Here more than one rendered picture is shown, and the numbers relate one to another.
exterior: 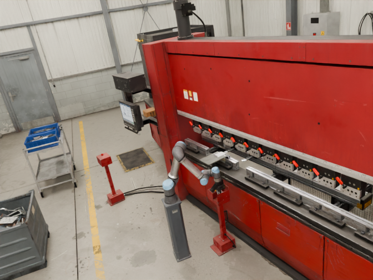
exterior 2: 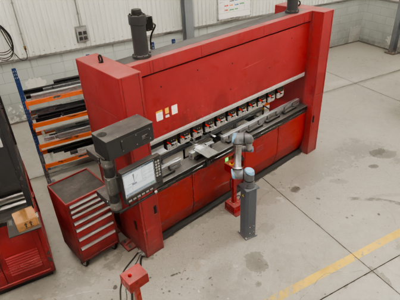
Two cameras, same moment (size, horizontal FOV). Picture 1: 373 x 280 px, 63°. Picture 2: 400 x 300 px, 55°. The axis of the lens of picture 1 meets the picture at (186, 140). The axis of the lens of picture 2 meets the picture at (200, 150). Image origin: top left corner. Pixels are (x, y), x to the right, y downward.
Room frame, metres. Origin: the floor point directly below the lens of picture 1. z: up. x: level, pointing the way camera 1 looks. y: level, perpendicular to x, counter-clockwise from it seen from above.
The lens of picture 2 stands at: (3.99, 3.71, 3.54)
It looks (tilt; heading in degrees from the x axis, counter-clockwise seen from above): 32 degrees down; 260
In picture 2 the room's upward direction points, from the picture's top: 3 degrees counter-clockwise
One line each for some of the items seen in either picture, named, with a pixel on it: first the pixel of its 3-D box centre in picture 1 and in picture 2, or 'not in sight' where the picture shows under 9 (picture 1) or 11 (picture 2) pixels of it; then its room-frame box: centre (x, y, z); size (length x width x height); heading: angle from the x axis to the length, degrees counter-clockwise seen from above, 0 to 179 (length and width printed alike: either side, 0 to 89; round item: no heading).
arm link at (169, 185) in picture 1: (169, 186); (248, 174); (2.81, 0.27, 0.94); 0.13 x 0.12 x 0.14; 162
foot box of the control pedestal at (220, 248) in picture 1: (222, 243); (235, 206); (2.83, -0.22, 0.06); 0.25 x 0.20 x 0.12; 115
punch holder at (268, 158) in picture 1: (271, 153); (240, 108); (2.60, -0.78, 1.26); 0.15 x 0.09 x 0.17; 30
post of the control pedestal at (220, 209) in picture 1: (221, 219); (234, 186); (2.84, -0.25, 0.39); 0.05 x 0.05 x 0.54; 25
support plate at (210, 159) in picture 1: (212, 158); (206, 151); (3.20, -0.27, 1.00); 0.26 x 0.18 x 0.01; 120
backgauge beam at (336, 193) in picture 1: (265, 159); (206, 132); (3.07, -0.85, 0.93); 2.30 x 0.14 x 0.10; 30
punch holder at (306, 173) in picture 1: (307, 166); (260, 99); (2.25, -0.98, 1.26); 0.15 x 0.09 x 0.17; 30
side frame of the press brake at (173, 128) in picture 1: (187, 120); (123, 161); (4.20, -0.06, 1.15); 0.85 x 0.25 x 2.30; 120
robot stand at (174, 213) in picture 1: (176, 228); (248, 211); (2.81, 0.27, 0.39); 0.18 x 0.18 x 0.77; 16
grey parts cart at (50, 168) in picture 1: (51, 159); not in sight; (5.16, 2.48, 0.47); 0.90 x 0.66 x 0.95; 16
